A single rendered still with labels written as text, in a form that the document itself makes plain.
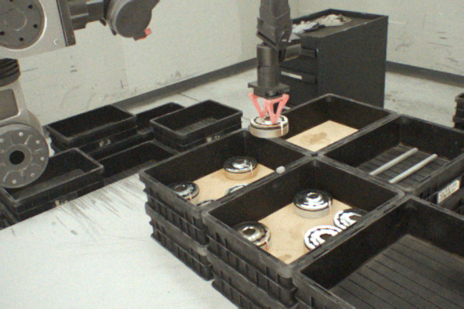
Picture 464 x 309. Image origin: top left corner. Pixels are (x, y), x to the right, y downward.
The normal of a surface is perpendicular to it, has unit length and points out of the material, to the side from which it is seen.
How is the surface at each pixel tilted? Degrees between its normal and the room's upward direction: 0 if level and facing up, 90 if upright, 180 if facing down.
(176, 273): 0
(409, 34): 90
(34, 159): 90
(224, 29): 90
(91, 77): 90
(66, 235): 0
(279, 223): 0
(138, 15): 111
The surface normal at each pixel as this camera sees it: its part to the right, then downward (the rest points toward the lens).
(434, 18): -0.76, 0.34
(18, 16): 0.64, 0.29
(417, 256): -0.08, -0.90
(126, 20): 0.63, 0.59
